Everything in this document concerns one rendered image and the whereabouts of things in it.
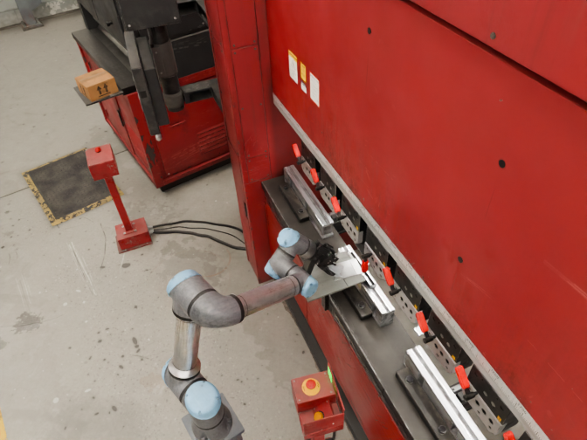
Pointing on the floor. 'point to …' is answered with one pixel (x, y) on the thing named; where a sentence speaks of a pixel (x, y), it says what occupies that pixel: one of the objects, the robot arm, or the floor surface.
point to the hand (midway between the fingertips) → (335, 270)
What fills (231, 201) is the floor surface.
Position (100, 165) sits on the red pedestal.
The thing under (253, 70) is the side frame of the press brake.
